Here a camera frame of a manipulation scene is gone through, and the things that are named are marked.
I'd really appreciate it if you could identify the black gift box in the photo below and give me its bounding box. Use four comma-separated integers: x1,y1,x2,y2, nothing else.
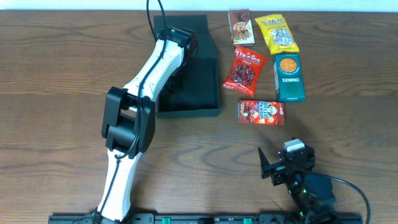
157,15,220,119

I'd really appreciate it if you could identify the brown Pocky snack box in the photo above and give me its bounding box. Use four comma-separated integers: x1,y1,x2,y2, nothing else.
228,9,255,47

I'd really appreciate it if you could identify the red Hacks candy bag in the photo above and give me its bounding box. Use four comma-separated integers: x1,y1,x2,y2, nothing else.
222,46,266,97

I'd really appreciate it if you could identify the teal Chunkies cookie box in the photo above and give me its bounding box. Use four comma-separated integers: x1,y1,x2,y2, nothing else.
273,54,306,103

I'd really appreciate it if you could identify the yellow Hacks candy bag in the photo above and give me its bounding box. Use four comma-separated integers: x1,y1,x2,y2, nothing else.
255,14,299,55

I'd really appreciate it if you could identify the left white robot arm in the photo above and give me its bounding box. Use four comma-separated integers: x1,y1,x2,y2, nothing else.
92,27,198,223

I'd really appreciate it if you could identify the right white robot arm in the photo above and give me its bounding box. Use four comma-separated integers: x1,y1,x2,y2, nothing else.
258,145,336,223

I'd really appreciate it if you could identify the red Hello Panda box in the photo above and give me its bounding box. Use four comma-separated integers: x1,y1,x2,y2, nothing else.
238,100,285,126

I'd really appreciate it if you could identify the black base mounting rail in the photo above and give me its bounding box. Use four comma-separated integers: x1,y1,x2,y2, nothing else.
48,213,364,224

